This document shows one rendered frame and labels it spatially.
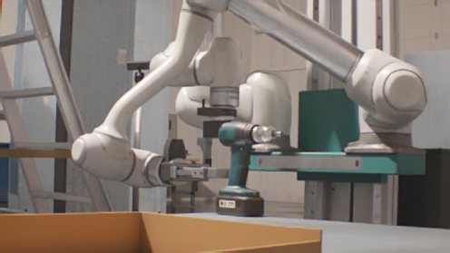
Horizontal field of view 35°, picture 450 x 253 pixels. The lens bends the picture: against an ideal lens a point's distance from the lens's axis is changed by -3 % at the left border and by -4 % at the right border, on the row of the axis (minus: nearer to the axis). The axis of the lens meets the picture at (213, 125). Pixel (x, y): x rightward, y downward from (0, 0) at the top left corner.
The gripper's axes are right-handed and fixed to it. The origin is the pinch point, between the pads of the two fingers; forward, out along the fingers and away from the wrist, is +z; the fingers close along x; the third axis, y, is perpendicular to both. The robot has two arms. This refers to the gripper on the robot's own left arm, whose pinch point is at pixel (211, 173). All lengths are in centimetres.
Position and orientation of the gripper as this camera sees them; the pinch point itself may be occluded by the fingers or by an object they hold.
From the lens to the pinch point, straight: 191.4
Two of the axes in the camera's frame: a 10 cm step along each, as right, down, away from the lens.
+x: -7.4, -0.5, -6.7
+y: -0.3, 10.0, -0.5
